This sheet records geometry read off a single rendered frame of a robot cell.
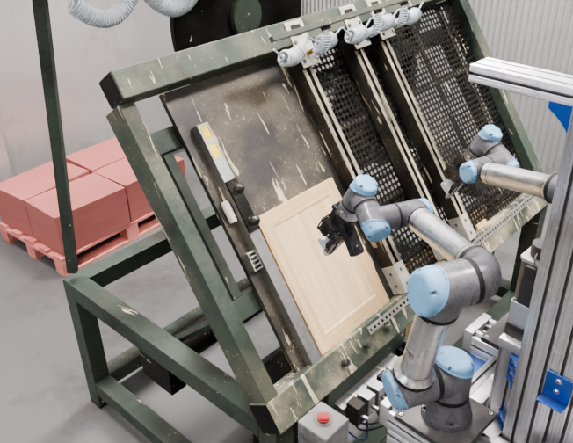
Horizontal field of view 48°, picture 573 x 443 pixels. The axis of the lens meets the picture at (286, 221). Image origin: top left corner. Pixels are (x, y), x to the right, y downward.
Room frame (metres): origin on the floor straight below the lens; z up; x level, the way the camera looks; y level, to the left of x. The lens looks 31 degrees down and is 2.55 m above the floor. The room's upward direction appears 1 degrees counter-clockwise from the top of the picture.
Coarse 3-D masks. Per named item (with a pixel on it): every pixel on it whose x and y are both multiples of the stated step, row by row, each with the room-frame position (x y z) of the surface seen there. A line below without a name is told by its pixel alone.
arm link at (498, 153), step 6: (498, 144) 2.11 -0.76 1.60; (492, 150) 2.09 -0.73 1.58; (498, 150) 2.09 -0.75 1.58; (504, 150) 2.09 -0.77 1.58; (492, 156) 2.05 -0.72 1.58; (498, 156) 2.05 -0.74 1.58; (504, 156) 2.06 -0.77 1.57; (510, 156) 2.06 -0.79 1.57; (498, 162) 2.03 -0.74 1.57; (504, 162) 2.04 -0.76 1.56; (510, 162) 2.04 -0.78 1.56; (516, 162) 2.05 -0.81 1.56
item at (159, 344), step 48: (144, 240) 2.81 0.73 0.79; (528, 240) 3.10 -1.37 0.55; (96, 288) 2.41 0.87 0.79; (240, 288) 3.21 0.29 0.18; (96, 336) 2.48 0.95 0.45; (144, 336) 2.07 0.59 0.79; (96, 384) 2.43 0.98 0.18; (192, 384) 1.85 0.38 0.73; (144, 432) 2.15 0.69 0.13; (288, 432) 1.59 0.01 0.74; (384, 432) 2.08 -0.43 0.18
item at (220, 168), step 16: (192, 128) 2.14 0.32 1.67; (208, 128) 2.15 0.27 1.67; (208, 144) 2.10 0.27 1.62; (208, 160) 2.09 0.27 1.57; (224, 160) 2.10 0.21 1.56; (224, 176) 2.06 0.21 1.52; (224, 192) 2.04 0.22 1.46; (240, 224) 1.99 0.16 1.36; (256, 240) 1.96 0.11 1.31; (272, 272) 1.91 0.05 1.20; (272, 288) 1.89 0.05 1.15; (288, 304) 1.86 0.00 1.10; (288, 320) 1.84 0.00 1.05; (304, 336) 1.82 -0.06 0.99; (304, 352) 1.79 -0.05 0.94
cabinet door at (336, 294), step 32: (320, 192) 2.28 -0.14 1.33; (288, 224) 2.10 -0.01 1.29; (320, 224) 2.19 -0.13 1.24; (288, 256) 2.02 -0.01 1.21; (320, 256) 2.09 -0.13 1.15; (288, 288) 1.93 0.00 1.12; (320, 288) 2.00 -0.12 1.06; (352, 288) 2.08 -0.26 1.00; (320, 320) 1.91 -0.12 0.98; (352, 320) 1.99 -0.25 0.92; (320, 352) 1.83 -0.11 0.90
